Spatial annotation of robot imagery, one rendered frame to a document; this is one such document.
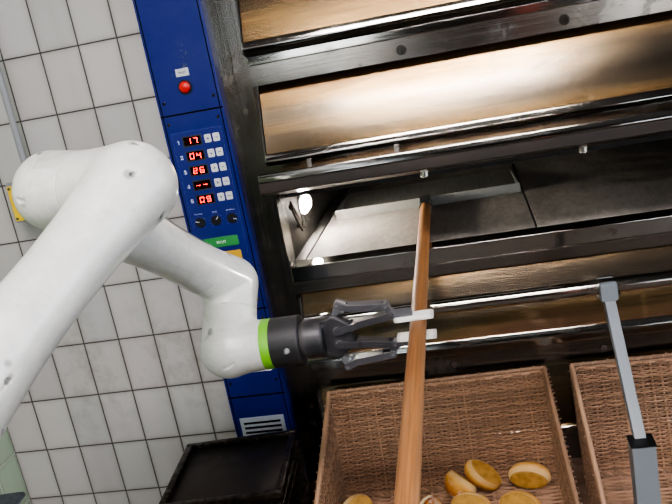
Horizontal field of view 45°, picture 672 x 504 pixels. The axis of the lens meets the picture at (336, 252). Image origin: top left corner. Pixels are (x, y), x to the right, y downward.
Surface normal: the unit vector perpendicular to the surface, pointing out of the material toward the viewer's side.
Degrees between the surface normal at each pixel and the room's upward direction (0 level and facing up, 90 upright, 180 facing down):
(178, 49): 90
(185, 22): 90
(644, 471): 90
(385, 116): 70
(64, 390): 90
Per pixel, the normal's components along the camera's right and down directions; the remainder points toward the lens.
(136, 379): -0.14, 0.29
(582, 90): -0.19, -0.06
